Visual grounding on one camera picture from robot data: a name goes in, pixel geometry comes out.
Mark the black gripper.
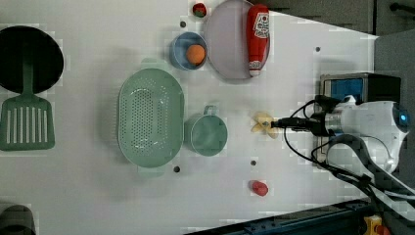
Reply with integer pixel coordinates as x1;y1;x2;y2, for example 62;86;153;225
270;95;341;137

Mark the peeled plush banana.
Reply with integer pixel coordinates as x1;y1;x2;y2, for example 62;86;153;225
251;112;279;139

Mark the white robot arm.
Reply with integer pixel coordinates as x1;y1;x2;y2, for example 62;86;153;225
269;95;414;220

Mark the green mug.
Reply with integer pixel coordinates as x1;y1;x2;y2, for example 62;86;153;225
184;105;228;157

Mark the red plush toy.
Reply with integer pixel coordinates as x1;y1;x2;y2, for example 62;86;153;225
250;180;269;197

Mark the silver toaster oven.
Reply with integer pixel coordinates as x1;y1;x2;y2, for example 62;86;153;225
320;72;410;168

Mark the pink round plate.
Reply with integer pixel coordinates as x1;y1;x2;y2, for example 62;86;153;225
204;0;270;79

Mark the red ketchup bottle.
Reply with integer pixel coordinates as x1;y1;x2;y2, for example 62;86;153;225
246;4;269;76

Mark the orange ball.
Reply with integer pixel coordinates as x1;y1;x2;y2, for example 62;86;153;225
186;44;206;66

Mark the blue bowl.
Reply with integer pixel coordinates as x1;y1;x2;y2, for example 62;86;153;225
169;32;208;71

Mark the yellow red clamp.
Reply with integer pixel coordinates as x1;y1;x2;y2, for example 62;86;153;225
363;215;392;235

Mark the green perforated colander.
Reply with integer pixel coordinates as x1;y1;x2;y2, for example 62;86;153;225
117;58;185;177

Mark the red strawberry toy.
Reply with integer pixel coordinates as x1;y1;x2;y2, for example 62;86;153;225
192;3;208;18

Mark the green slotted spatula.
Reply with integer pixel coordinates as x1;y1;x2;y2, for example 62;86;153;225
0;58;55;151

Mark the dark round container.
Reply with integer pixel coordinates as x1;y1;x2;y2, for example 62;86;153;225
0;205;36;235

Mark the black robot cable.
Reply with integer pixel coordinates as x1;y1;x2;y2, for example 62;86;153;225
282;99;415;210

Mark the blue metal frame rail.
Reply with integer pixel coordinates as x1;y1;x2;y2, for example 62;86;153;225
187;200;374;235

